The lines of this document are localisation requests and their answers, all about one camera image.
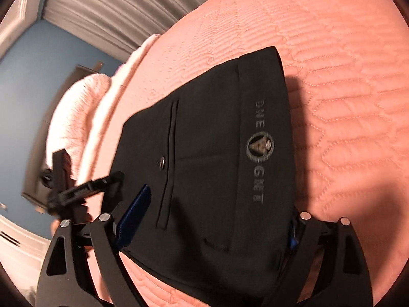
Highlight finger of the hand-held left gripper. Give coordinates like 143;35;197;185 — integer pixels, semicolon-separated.
69;171;124;200

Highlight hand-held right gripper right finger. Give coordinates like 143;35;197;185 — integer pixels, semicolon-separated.
271;211;374;307

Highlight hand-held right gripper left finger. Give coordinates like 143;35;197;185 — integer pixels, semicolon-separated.
37;184;151;307

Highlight black pants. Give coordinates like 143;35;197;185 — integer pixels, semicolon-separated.
109;46;296;307

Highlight white baseboard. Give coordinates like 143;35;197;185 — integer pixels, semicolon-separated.
0;214;55;295

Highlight white fluffy pillow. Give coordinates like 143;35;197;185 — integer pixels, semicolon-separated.
46;34;160;195

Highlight pink quilted bedspread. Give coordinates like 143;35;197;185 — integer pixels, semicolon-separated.
77;0;409;307

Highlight white door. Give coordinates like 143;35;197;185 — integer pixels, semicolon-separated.
0;0;53;58

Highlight grey pleated curtain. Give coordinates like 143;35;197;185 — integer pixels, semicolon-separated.
41;0;211;60

